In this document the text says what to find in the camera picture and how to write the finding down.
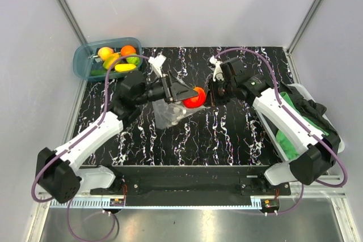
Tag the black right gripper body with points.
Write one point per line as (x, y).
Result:
(224, 91)

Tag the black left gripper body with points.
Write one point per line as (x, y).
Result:
(160, 90)

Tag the red fake apple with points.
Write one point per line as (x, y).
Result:
(196, 101)

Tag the clear polka dot zip bag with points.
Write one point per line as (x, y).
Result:
(170, 114)

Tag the green fake lime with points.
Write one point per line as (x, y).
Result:
(133, 59)

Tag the yellow fake banana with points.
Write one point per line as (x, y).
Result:
(124, 67)

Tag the orange fake fruit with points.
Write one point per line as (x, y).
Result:
(127, 50)

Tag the yellow green fake mango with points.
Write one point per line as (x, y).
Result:
(110, 60)

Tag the yellow fake fruit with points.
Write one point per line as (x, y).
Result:
(105, 52)

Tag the dark green fake cucumber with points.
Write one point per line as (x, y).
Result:
(98, 73)

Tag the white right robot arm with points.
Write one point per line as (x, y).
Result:
(316, 150)

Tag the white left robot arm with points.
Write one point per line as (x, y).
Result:
(59, 171)

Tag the white laundry basket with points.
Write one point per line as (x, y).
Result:
(270, 110)

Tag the blue transparent plastic container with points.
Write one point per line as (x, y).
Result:
(86, 59)

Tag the green cloth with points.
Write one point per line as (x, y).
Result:
(297, 122)

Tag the black cloth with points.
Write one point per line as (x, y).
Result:
(297, 96)

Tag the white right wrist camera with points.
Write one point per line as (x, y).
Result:
(217, 73)

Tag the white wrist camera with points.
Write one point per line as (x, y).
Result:
(156, 64)
(217, 73)

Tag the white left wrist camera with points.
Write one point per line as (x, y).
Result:
(156, 64)

